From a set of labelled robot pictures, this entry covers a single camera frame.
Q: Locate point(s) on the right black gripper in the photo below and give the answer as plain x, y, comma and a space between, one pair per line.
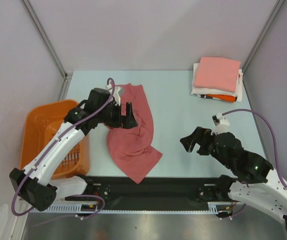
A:
203, 135

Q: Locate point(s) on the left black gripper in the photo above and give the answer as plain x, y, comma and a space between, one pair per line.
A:
127, 121

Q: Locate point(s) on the red t shirt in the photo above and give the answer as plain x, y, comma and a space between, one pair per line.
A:
131, 149

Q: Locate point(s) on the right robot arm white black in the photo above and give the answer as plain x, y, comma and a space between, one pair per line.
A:
257, 185

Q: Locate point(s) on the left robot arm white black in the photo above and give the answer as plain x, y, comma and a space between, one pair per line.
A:
33, 183

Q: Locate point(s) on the folded orange white t shirt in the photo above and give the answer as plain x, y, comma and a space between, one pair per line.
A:
226, 98

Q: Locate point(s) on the folded pink t shirt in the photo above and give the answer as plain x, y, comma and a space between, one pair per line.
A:
218, 73

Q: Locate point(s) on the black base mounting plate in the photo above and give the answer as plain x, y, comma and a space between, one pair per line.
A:
158, 193

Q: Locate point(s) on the orange plastic laundry basket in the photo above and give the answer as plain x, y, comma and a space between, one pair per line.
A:
41, 125

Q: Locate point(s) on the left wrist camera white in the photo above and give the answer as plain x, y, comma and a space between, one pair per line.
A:
116, 93

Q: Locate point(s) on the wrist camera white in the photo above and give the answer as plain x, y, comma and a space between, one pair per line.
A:
221, 124
116, 93

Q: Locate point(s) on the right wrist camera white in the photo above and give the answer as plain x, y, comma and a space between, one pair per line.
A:
221, 124

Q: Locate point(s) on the left aluminium frame post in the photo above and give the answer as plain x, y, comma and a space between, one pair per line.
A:
28, 7

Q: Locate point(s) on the aluminium frame post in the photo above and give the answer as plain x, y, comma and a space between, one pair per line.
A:
28, 7
264, 31

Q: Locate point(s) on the white slotted cable duct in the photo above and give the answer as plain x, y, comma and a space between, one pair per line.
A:
88, 208

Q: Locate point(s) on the right aluminium frame post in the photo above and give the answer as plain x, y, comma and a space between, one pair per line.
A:
264, 31

